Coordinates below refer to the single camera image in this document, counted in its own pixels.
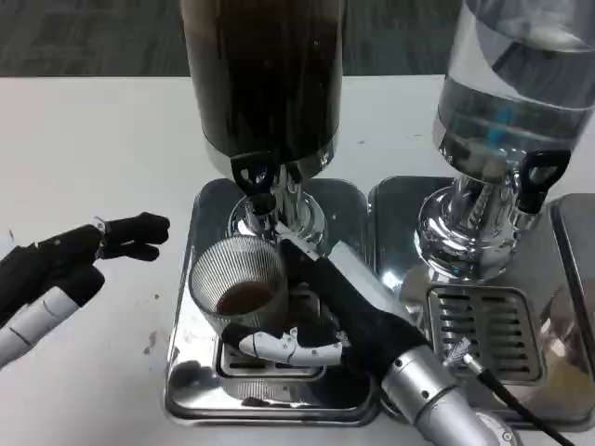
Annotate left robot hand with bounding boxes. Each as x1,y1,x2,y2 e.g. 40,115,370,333
0,211,171,371

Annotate clear water drink dispenser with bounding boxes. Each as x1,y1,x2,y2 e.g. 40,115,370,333
368,0,595,427

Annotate water dispenser black tap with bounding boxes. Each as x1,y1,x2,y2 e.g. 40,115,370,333
516,149,573,215

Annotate dark coffee drink dispenser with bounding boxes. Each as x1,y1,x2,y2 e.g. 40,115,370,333
163,0,377,426

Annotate steel dispenser base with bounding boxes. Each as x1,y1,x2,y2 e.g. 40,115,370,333
549,191,595,422

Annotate coffee dispenser drip grid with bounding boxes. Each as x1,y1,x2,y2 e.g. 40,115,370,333
215,283,327,380

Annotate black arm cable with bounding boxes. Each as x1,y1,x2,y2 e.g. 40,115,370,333
443,338,577,446

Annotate water dispenser drip grid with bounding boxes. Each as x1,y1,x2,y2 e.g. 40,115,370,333
426,285,546,386

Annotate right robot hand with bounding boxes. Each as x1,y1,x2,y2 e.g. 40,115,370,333
221,234,430,374

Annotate coffee dispenser black tap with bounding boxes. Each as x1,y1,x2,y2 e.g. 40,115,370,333
229,151,278,217

